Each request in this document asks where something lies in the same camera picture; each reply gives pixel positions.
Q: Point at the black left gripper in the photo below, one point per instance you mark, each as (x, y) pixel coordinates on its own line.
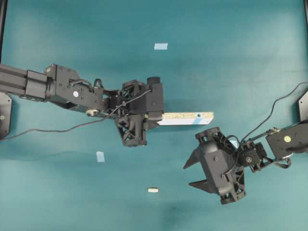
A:
(132, 126)

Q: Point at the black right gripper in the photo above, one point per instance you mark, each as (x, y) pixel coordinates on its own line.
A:
(235, 174)

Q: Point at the white wooden board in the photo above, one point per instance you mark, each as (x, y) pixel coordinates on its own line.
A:
(186, 118)

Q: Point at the small white wooden rod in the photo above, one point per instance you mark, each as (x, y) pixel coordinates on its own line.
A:
(153, 189)

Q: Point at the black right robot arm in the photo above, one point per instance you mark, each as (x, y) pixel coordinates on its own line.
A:
(273, 147)

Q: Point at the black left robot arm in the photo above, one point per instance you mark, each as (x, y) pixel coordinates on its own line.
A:
(63, 87)

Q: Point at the blue tape mark lower-left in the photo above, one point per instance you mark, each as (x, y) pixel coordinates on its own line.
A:
(100, 157)

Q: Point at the blue tape mark top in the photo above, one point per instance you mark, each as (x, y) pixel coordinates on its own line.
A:
(160, 46)

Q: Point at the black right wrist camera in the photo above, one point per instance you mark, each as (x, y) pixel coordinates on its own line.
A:
(215, 166)

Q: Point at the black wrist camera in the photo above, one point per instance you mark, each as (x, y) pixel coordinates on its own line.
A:
(151, 103)
(215, 166)

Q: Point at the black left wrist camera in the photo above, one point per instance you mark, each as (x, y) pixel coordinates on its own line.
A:
(151, 103)

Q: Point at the black left frame post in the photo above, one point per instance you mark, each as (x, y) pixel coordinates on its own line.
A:
(3, 11)

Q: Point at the black frame post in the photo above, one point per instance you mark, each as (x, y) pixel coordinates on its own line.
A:
(305, 12)
(3, 11)

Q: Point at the black right frame post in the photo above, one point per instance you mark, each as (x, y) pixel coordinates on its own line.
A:
(305, 12)

